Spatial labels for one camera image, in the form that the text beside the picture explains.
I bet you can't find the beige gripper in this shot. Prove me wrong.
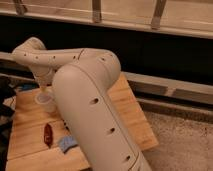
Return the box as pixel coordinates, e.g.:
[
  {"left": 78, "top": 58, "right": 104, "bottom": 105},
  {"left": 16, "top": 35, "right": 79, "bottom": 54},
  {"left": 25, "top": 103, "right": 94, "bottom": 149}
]
[{"left": 34, "top": 70, "right": 54, "bottom": 93}]

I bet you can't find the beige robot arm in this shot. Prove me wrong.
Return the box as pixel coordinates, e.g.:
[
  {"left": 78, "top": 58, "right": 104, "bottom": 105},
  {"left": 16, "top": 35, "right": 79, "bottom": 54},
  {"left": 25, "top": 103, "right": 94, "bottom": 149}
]
[{"left": 12, "top": 37, "right": 152, "bottom": 171}]

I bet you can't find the wooden table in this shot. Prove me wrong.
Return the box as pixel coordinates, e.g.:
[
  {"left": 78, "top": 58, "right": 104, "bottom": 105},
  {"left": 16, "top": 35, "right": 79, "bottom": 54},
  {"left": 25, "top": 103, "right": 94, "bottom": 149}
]
[{"left": 6, "top": 74, "right": 158, "bottom": 171}]

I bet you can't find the red oblong object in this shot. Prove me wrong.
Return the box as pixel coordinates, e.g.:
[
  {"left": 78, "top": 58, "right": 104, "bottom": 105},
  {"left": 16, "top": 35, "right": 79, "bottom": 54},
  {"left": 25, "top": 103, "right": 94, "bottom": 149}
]
[{"left": 44, "top": 124, "right": 53, "bottom": 147}]

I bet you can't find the blue sponge cloth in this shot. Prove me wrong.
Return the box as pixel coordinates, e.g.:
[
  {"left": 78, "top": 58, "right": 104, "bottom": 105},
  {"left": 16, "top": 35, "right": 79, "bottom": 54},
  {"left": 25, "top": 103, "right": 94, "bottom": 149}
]
[{"left": 58, "top": 136, "right": 78, "bottom": 153}]

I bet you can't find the white ceramic cup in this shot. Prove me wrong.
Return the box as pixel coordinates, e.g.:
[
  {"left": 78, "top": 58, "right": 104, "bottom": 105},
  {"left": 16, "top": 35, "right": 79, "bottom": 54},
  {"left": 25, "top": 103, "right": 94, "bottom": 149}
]
[{"left": 35, "top": 91, "right": 56, "bottom": 113}]

